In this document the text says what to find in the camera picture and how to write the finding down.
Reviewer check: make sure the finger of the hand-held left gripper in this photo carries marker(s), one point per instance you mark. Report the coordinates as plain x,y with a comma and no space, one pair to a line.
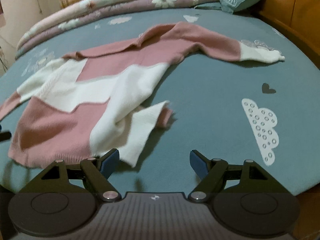
5,135

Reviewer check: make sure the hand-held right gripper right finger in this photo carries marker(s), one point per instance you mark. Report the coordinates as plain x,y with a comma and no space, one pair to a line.
200,165

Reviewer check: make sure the bed with teal printed sheet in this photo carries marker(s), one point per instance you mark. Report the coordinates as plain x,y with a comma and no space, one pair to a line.
212,92

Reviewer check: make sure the wooden bed headboard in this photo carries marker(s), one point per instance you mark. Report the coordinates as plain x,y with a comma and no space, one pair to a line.
295,10

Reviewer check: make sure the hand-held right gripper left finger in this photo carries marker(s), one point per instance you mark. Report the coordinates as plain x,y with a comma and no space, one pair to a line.
110,163

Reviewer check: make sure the pink and white knit sweater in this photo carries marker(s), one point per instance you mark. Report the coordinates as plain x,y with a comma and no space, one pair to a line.
112,85

